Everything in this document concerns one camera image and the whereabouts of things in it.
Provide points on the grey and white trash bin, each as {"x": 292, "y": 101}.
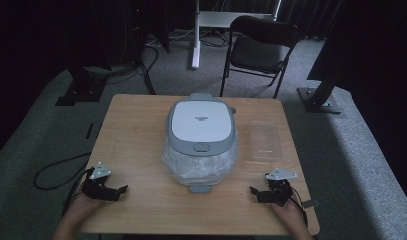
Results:
{"x": 201, "y": 121}

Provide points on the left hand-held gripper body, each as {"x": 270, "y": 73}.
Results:
{"x": 97, "y": 190}

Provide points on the clear plastic bin liner bag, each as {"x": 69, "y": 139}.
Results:
{"x": 197, "y": 168}

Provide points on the black tape strip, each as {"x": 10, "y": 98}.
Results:
{"x": 89, "y": 130}

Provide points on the white desk frame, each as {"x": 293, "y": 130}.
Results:
{"x": 197, "y": 40}

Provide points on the black slanted stand with base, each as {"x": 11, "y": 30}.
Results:
{"x": 319, "y": 100}

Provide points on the person's right hand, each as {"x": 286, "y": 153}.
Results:
{"x": 289, "y": 215}

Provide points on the black stand with square base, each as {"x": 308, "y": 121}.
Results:
{"x": 82, "y": 90}

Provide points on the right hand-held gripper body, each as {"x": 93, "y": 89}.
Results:
{"x": 277, "y": 191}

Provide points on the person's left hand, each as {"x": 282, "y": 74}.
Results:
{"x": 81, "y": 206}

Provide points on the grey tape piece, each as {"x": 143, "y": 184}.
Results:
{"x": 311, "y": 203}

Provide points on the clear plastic container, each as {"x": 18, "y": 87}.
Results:
{"x": 264, "y": 141}

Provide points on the black folding chair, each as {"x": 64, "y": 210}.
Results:
{"x": 257, "y": 53}

